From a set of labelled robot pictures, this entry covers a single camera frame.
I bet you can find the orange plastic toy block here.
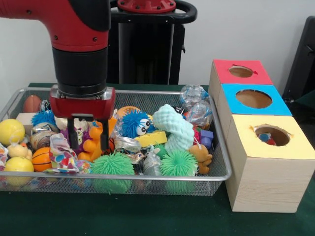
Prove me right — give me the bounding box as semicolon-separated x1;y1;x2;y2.
78;117;118;162

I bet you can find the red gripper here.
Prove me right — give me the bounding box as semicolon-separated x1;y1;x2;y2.
49;88;117;151

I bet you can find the wire mesh bin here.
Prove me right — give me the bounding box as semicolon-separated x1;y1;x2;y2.
0;88;233;196

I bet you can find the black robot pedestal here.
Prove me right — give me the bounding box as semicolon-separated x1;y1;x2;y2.
107;0;197;85

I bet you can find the mint green foam cloth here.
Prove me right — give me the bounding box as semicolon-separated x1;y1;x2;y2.
153;104;195;153

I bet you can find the green spiky ball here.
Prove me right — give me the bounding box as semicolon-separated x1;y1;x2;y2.
160;150;198;194
90;152;134;194

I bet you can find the orange toy basketball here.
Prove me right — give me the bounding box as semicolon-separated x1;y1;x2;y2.
31;147;52;172

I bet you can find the dark green table cloth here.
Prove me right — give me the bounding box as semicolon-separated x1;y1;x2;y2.
0;83;315;236

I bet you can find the blue spiky ball with eyes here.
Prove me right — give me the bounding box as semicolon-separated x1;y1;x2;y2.
121;110;154;138

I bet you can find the white cloth with big dots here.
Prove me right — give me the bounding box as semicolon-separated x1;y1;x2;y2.
48;134;80;173

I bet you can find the yellow ball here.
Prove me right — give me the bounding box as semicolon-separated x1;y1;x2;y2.
0;119;26;146
4;157;35;186

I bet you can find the purple furry monster toy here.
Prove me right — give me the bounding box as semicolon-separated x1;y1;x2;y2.
60;128;91;154

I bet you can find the wooden box with three holes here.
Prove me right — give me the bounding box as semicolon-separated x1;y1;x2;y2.
209;59;315;213

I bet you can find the black monitor panel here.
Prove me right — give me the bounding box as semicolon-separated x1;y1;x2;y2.
283;16;315;101

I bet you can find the colourful polka dot cloth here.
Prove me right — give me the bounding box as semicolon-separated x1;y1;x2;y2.
257;132;277;146

